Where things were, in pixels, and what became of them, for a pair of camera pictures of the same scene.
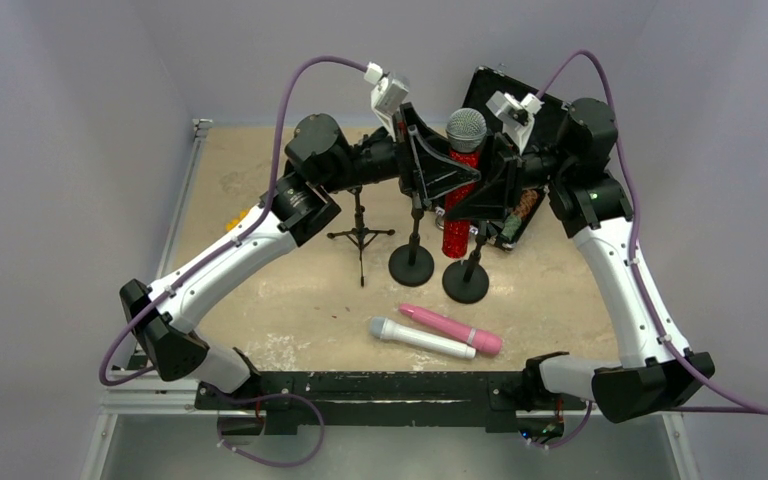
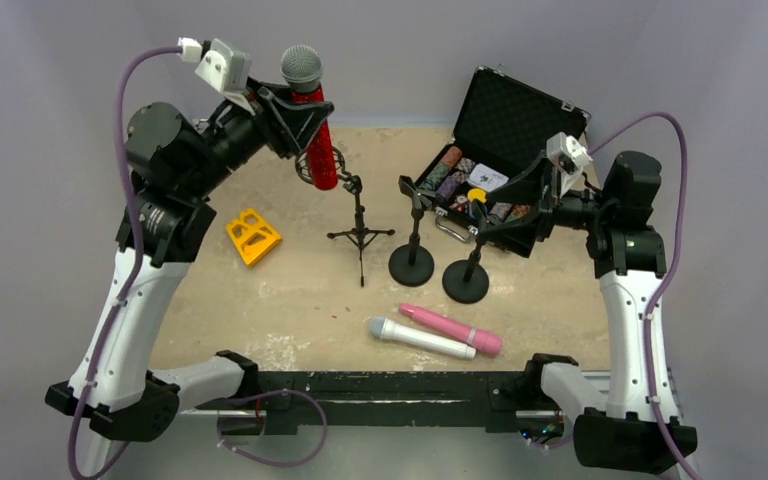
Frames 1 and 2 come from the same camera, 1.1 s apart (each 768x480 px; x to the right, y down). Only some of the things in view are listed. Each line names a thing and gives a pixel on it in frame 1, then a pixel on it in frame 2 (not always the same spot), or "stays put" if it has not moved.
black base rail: x=495 y=400 stays put
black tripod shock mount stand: x=361 y=234 stays put
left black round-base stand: x=412 y=265 stays put
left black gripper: x=408 y=158 to x=269 y=118
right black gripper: x=507 y=171 to x=544 y=201
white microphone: x=384 y=328 stays put
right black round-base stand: x=467 y=281 stays put
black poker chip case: x=522 y=123 stays put
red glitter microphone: x=465 y=131 to x=302 y=68
